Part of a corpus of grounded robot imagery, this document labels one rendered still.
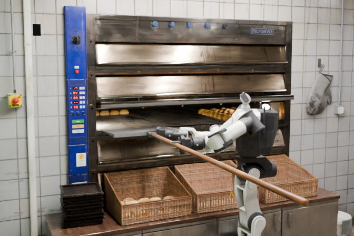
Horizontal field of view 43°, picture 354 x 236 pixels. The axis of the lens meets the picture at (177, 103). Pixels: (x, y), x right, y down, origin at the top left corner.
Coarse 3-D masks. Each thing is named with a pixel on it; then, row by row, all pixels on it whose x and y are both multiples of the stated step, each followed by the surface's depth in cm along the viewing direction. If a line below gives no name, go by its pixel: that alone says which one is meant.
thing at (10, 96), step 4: (8, 96) 318; (12, 96) 319; (16, 96) 320; (8, 100) 318; (12, 100) 319; (20, 100) 321; (8, 104) 319; (12, 104) 319; (16, 104) 320; (20, 104) 322
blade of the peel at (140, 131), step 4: (132, 128) 371; (136, 128) 371; (140, 128) 371; (144, 128) 371; (148, 128) 371; (152, 128) 371; (164, 128) 371; (168, 128) 371; (172, 128) 367; (108, 132) 343; (112, 132) 350; (116, 132) 350; (120, 132) 350; (124, 132) 350; (128, 132) 350; (132, 132) 350; (136, 132) 336; (140, 132) 337; (144, 132) 338; (112, 136) 332; (116, 136) 330; (120, 136) 331; (124, 136) 332; (128, 136) 333
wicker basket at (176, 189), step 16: (112, 176) 358; (128, 176) 362; (144, 176) 368; (160, 176) 373; (112, 192) 336; (128, 192) 360; (160, 192) 371; (176, 192) 360; (112, 208) 338; (128, 208) 316; (144, 208) 322; (176, 208) 333; (128, 224) 317
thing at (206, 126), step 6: (282, 120) 423; (168, 126) 382; (174, 126) 382; (180, 126) 382; (186, 126) 384; (192, 126) 386; (198, 126) 388; (204, 126) 391; (210, 126) 393; (96, 132) 353; (102, 132) 355
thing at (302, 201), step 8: (152, 136) 330; (160, 136) 316; (176, 144) 289; (192, 152) 267; (208, 160) 248; (216, 160) 243; (224, 168) 232; (232, 168) 226; (240, 176) 218; (248, 176) 212; (264, 184) 199; (272, 184) 197; (280, 192) 189; (288, 192) 185; (296, 200) 179; (304, 200) 176
